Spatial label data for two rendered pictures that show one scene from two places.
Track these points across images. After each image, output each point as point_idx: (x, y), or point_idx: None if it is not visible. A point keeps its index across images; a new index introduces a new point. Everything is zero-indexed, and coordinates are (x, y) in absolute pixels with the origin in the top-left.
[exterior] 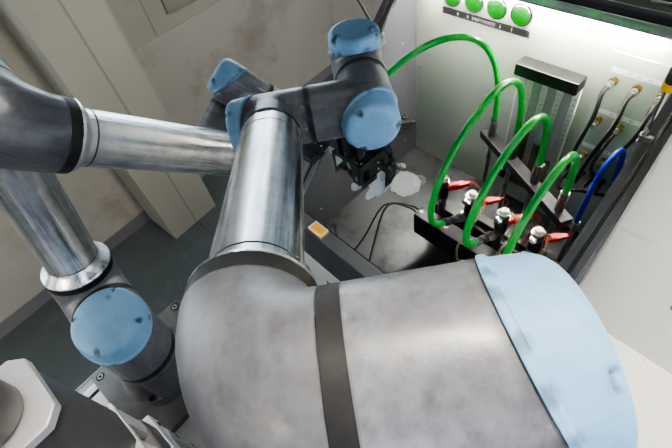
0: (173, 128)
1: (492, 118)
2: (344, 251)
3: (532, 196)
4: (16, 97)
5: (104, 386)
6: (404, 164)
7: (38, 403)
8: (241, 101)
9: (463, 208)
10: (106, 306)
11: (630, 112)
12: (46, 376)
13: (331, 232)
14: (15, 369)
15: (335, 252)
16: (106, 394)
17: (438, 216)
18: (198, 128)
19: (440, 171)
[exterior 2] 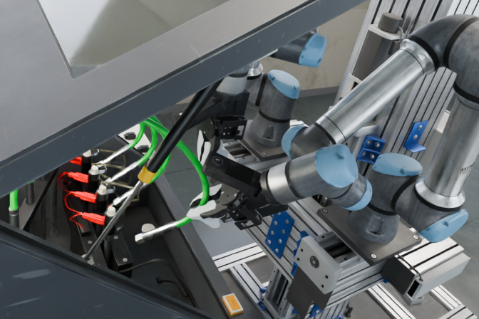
0: (363, 82)
1: (18, 208)
2: (214, 274)
3: (53, 179)
4: (431, 21)
5: (409, 231)
6: (136, 235)
7: (374, 27)
8: (317, 34)
9: (85, 244)
10: (402, 164)
11: None
12: (379, 40)
13: (219, 299)
14: (387, 33)
15: (222, 278)
16: (405, 226)
17: (113, 248)
18: (350, 99)
19: (162, 124)
